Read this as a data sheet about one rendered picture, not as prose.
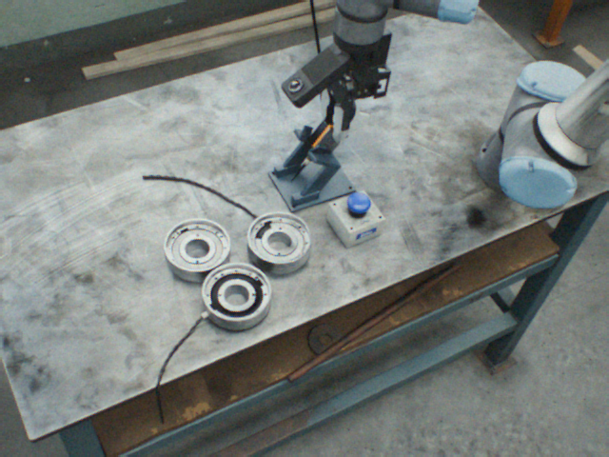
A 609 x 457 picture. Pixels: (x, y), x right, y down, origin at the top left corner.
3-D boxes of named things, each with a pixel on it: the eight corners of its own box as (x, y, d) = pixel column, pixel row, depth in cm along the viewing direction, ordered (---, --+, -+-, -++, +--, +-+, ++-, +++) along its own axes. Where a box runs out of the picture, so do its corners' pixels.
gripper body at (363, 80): (385, 100, 118) (400, 39, 108) (339, 113, 115) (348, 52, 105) (363, 70, 122) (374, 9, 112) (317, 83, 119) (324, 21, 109)
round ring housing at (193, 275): (153, 250, 120) (151, 235, 117) (209, 224, 125) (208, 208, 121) (186, 296, 116) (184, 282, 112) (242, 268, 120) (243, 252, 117)
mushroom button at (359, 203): (351, 230, 123) (355, 211, 119) (339, 213, 125) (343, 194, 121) (371, 223, 125) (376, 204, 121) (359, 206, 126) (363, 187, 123)
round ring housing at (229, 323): (247, 267, 120) (247, 252, 117) (283, 314, 115) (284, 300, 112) (190, 295, 116) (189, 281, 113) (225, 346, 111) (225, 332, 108)
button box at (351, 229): (346, 249, 124) (350, 231, 120) (325, 219, 127) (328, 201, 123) (386, 233, 127) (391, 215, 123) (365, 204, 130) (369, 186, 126)
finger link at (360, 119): (370, 145, 124) (376, 100, 117) (340, 154, 122) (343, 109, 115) (361, 134, 126) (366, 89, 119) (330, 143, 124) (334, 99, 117)
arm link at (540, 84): (567, 118, 134) (597, 60, 123) (563, 169, 126) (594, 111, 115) (502, 102, 135) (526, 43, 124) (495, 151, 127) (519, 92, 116)
